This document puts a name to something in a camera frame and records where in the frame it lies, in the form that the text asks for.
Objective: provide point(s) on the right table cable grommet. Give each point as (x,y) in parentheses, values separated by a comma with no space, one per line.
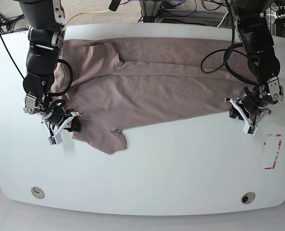
(248,198)

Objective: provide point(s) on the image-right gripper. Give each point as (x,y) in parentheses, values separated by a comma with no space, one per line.
(261,96)

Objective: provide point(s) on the aluminium frame stand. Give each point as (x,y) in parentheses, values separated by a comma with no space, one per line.
(151,11)

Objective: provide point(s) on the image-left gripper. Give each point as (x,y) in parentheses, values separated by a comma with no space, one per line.
(34,105)

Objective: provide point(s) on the mauve T-shirt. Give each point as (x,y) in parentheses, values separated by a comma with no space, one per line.
(123,83)

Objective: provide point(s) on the table cable grommet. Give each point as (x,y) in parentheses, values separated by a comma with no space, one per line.
(37,192)
(248,198)

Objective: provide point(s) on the image-left white wrist camera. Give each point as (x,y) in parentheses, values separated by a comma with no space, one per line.
(54,139)

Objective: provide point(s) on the left table cable grommet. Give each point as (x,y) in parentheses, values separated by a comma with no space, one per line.
(37,192)

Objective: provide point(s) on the black tripod on floor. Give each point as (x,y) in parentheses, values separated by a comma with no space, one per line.
(7,25)

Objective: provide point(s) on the red tape rectangle marker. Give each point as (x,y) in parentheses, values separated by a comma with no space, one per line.
(270,151)

